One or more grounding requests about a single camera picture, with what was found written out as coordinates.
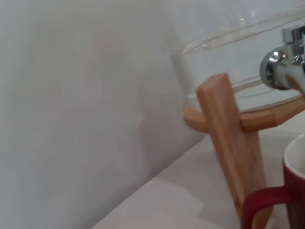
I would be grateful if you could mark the chrome faucet tap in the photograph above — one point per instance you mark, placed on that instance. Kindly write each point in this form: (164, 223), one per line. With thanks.
(281, 69)

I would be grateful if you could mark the red ceramic cup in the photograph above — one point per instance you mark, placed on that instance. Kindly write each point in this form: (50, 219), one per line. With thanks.
(294, 190)

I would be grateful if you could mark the wooden dispenser stand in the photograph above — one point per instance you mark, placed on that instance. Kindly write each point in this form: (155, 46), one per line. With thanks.
(226, 133)

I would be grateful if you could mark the glass water dispenser jar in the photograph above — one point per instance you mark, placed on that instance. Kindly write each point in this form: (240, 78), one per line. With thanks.
(226, 64)

